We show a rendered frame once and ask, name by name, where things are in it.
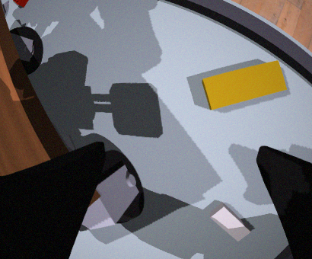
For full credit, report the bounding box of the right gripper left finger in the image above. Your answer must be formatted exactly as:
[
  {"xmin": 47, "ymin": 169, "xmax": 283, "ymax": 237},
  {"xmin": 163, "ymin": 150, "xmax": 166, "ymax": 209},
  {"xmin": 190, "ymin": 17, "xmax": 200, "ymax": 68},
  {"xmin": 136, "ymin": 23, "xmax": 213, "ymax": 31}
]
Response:
[{"xmin": 0, "ymin": 142, "xmax": 106, "ymax": 259}]

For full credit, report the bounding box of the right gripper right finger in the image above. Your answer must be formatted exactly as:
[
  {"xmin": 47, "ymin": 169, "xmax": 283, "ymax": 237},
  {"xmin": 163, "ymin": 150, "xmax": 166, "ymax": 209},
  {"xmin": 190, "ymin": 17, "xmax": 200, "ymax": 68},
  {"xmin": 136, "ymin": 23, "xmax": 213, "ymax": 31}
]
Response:
[{"xmin": 256, "ymin": 145, "xmax": 312, "ymax": 259}]

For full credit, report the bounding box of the red toy brick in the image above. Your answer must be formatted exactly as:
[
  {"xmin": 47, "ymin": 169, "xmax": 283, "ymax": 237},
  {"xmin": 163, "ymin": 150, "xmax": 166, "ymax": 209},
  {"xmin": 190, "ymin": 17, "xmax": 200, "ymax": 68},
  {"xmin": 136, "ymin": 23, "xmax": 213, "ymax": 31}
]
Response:
[{"xmin": 13, "ymin": 0, "xmax": 29, "ymax": 7}]

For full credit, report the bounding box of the yellow rectangular block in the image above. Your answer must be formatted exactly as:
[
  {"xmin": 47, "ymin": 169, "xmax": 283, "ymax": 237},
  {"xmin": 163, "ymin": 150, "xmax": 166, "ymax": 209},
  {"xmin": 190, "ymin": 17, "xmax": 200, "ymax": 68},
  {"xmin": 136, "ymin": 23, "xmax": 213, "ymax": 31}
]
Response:
[{"xmin": 202, "ymin": 60, "xmax": 287, "ymax": 110}]

